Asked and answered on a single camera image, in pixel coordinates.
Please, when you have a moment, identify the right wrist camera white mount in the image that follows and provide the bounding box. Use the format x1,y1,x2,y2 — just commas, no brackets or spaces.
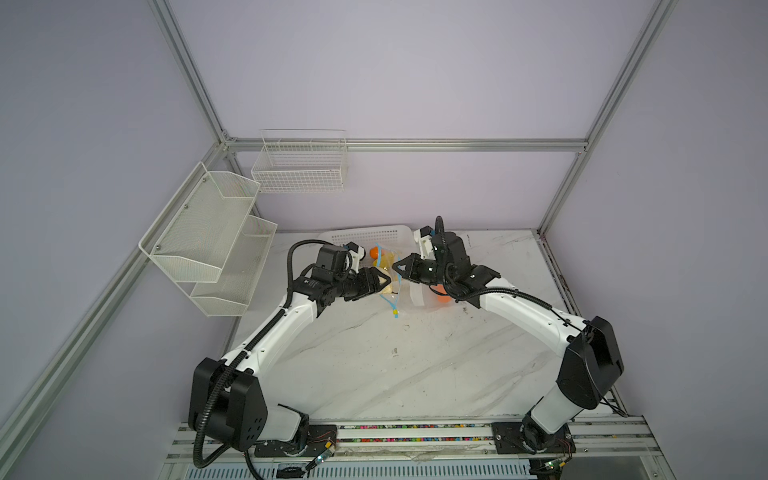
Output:
413,226,435,260

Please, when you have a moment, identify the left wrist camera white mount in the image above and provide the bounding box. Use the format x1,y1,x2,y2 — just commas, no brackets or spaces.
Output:
345,242,366,272

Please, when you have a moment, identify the cream white garlic bulb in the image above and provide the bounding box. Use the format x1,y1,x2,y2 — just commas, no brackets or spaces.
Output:
375,251,399,295

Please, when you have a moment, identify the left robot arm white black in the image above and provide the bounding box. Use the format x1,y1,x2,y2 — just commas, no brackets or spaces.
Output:
188,239,392,468

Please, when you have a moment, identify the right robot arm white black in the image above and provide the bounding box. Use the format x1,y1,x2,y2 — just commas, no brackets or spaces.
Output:
393,216,625,451

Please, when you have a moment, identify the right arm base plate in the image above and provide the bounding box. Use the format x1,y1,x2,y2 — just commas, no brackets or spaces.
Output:
491,422,576,455

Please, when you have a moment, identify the white mesh shelf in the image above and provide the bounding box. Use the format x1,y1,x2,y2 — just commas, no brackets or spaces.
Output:
191,215,278,317
138,163,260,283

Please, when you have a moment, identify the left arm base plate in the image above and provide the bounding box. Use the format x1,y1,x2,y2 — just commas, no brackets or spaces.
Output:
251,424,338,458

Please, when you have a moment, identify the lower white mesh shelf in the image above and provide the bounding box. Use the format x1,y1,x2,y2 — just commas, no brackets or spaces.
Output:
191,215,278,317

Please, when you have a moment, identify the white plastic perforated basket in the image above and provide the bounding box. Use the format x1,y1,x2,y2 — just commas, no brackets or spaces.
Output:
319,225,417,266

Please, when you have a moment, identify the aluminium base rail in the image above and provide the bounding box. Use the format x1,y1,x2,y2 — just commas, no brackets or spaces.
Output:
160,415,675,479

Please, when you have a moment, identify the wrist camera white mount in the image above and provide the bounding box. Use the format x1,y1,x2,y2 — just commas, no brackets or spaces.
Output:
345,242,366,272
413,226,435,260

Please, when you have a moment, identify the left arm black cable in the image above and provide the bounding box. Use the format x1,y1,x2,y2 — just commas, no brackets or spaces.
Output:
193,238,334,480

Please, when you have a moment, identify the upper white mesh shelf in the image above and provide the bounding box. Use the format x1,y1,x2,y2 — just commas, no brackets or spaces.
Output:
138,163,260,283

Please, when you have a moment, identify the clear zip top bag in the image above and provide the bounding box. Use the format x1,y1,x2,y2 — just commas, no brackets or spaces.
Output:
374,242,457,319

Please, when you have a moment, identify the white wire wall basket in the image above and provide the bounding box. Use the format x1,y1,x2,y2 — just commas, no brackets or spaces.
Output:
251,129,348,194

